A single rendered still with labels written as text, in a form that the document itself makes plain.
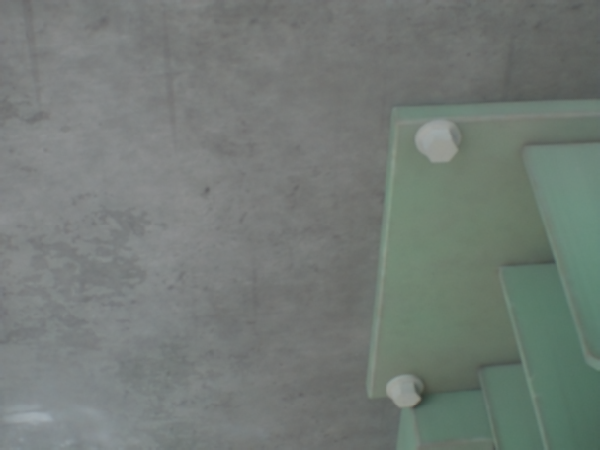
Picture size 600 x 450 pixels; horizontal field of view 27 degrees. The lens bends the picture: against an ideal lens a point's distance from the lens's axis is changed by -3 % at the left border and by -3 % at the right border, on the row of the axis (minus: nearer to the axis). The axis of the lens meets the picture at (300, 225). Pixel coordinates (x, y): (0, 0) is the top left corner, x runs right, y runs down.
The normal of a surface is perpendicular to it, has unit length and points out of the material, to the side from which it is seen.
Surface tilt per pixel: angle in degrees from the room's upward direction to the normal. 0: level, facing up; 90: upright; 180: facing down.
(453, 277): 0
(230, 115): 0
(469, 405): 90
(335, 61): 0
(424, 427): 90
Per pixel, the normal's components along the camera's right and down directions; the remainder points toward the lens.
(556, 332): 0.02, -0.70
